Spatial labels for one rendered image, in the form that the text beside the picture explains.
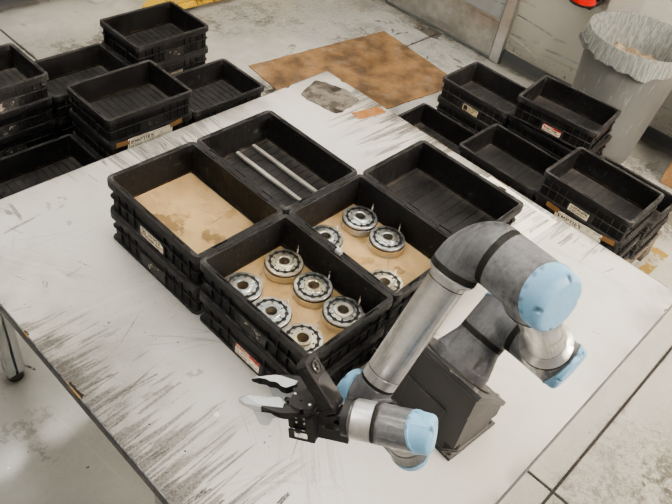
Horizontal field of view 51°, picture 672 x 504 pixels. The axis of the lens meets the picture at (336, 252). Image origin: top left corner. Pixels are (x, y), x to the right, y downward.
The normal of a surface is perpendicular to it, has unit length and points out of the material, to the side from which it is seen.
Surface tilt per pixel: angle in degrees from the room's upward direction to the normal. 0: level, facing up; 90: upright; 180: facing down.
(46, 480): 0
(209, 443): 0
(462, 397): 90
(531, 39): 90
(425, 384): 90
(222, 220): 0
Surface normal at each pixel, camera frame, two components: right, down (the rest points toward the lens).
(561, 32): -0.69, 0.43
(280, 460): 0.14, -0.72
